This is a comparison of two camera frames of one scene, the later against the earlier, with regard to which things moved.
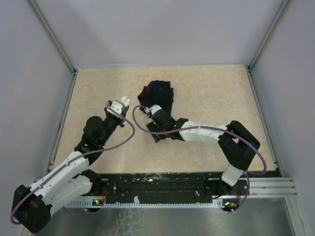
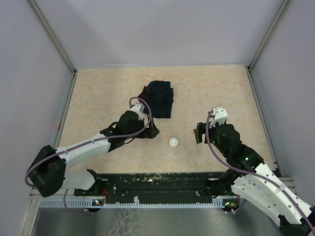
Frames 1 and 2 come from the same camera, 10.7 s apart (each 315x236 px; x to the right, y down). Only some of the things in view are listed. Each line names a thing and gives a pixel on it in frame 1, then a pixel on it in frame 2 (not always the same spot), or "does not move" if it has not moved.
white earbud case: x=126 y=102 → x=173 y=142
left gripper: x=121 y=121 → x=150 y=132
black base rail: x=172 y=188 does not move
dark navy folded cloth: x=157 y=92 does not move
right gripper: x=152 y=127 → x=201 y=129
